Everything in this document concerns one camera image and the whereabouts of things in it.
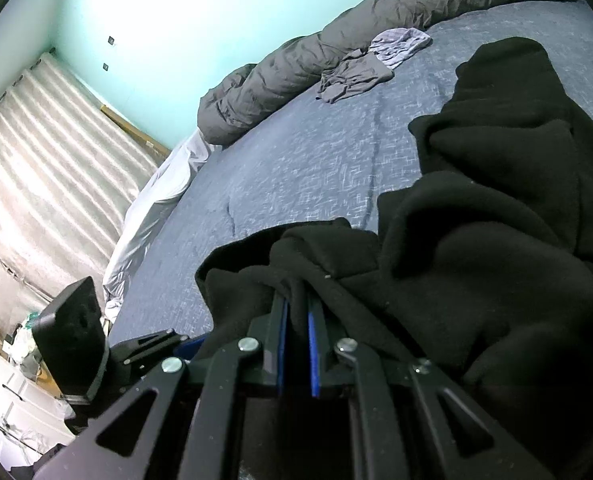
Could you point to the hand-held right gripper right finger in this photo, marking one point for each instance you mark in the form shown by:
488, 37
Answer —
316, 350

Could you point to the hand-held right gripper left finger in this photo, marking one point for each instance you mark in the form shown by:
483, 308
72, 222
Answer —
276, 345

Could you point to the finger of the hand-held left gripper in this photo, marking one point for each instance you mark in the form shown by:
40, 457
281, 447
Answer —
151, 347

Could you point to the black fleece garment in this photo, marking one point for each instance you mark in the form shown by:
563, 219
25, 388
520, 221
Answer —
476, 260

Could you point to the pile of small clutter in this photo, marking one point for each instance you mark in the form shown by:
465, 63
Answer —
24, 337

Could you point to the white dresser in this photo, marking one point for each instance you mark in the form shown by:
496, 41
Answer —
11, 410

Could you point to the grey pillow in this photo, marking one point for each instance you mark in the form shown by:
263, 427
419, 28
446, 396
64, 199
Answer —
146, 220

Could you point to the beige curtain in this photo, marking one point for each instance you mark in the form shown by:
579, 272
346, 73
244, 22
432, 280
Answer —
51, 160

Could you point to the wooden board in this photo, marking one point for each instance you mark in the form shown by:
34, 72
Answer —
136, 130

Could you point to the grey rolled duvet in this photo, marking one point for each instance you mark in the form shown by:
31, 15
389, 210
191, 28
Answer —
286, 75

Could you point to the grey t-shirt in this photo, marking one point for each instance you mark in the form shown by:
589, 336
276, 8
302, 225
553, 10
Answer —
351, 77

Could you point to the light striped cloth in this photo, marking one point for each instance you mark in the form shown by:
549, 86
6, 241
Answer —
401, 42

